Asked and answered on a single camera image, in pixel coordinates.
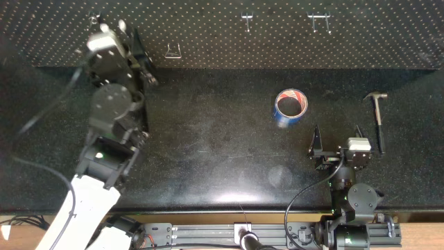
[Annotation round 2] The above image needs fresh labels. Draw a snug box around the black wire bundle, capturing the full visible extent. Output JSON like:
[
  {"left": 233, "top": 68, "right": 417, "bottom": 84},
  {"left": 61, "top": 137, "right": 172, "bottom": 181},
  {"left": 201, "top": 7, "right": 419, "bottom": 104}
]
[{"left": 0, "top": 214, "right": 48, "bottom": 231}]

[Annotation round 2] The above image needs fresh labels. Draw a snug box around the roll of blue tape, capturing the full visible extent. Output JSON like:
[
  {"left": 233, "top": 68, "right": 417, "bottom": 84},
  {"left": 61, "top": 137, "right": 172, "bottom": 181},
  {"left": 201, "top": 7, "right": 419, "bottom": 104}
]
[{"left": 273, "top": 87, "right": 309, "bottom": 129}]

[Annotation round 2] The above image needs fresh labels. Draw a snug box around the black pegboard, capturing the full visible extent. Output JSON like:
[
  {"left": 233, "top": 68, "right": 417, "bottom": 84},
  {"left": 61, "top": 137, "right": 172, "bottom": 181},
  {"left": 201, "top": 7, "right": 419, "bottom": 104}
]
[{"left": 0, "top": 0, "right": 444, "bottom": 71}]

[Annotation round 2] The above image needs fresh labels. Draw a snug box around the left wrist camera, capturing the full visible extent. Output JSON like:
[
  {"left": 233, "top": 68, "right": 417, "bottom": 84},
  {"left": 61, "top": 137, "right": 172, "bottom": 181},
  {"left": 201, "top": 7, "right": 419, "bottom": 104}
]
[{"left": 85, "top": 29, "right": 126, "bottom": 58}]

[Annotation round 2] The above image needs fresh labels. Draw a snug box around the black cable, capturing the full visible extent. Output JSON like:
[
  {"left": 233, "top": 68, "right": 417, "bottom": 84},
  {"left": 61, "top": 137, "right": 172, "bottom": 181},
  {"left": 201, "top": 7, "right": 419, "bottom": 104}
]
[
  {"left": 283, "top": 156, "right": 346, "bottom": 250},
  {"left": 9, "top": 51, "right": 97, "bottom": 250}
]

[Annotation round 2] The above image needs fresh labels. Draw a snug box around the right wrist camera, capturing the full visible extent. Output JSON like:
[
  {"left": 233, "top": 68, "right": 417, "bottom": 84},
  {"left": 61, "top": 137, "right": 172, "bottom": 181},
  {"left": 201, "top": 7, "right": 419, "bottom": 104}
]
[{"left": 346, "top": 137, "right": 373, "bottom": 153}]

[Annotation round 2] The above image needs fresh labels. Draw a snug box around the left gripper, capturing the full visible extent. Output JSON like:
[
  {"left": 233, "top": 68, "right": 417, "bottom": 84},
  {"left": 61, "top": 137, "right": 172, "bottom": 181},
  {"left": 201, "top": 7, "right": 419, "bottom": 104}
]
[{"left": 86, "top": 27, "right": 159, "bottom": 88}]

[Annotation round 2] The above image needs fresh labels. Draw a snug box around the metal hook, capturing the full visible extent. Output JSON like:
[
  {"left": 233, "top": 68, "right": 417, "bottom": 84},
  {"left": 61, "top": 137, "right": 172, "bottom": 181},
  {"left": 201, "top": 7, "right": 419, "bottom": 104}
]
[
  {"left": 164, "top": 42, "right": 183, "bottom": 60},
  {"left": 306, "top": 12, "right": 332, "bottom": 35},
  {"left": 86, "top": 10, "right": 102, "bottom": 27},
  {"left": 241, "top": 12, "right": 254, "bottom": 33}
]

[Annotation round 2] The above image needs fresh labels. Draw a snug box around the mounting rail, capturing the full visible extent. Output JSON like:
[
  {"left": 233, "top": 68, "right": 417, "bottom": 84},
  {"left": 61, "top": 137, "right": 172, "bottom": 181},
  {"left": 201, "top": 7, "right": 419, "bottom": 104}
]
[{"left": 137, "top": 212, "right": 403, "bottom": 250}]

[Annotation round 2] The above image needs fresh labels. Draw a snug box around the hammer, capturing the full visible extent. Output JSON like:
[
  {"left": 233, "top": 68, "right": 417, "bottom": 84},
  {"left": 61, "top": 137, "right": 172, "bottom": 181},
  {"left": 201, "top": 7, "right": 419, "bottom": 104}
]
[{"left": 362, "top": 91, "right": 389, "bottom": 156}]

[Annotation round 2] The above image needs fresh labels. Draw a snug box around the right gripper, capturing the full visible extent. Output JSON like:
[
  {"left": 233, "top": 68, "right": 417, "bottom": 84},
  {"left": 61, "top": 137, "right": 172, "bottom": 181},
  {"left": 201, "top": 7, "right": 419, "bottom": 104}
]
[{"left": 307, "top": 124, "right": 373, "bottom": 172}]

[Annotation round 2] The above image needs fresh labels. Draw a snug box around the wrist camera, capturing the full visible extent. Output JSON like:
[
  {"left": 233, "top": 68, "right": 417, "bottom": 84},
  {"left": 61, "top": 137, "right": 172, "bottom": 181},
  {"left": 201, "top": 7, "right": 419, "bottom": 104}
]
[
  {"left": 346, "top": 137, "right": 373, "bottom": 153},
  {"left": 85, "top": 29, "right": 126, "bottom": 58}
]

